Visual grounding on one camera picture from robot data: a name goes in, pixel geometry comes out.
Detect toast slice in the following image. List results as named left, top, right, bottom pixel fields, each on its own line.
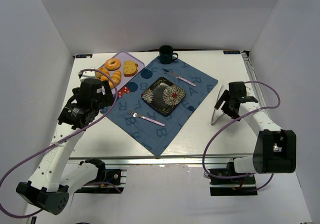
left=123, top=60, right=139, bottom=77

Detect blue letter placemat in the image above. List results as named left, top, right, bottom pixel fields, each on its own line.
left=107, top=58, right=218, bottom=156

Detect right table label sticker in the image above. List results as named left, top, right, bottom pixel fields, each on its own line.
left=223, top=50, right=241, bottom=55

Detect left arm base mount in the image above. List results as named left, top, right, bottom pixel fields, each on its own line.
left=75, top=167, right=127, bottom=194

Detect glazed bagel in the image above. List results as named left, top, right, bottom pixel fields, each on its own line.
left=104, top=58, right=121, bottom=71

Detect dark green mug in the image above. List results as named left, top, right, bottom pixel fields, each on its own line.
left=158, top=45, right=179, bottom=64

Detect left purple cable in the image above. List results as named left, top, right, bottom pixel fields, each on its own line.
left=0, top=68, right=120, bottom=219

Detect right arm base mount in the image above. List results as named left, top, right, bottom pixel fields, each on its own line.
left=203, top=172, right=258, bottom=197

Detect metal tongs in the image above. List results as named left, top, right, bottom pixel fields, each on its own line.
left=210, top=83, right=252, bottom=126

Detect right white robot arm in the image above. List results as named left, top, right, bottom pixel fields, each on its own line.
left=214, top=81, right=297, bottom=176

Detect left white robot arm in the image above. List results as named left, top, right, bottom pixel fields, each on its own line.
left=16, top=78, right=115, bottom=215

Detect black floral square plate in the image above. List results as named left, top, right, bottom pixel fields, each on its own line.
left=141, top=77, right=187, bottom=117

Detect lavender tray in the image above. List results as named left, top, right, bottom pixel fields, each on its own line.
left=109, top=51, right=145, bottom=91

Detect pink handled fork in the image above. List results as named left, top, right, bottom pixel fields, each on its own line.
left=127, top=110, right=165, bottom=127

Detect left table label sticker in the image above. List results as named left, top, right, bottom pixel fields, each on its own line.
left=75, top=54, right=92, bottom=58

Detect long bread roll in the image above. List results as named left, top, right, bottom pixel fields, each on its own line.
left=108, top=70, right=122, bottom=89

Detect table label sticker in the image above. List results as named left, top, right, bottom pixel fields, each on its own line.
left=75, top=54, right=92, bottom=58
left=223, top=50, right=241, bottom=55

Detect croissant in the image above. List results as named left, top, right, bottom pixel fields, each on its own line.
left=96, top=67, right=110, bottom=81

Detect pink handled knife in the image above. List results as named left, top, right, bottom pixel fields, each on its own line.
left=163, top=68, right=196, bottom=87

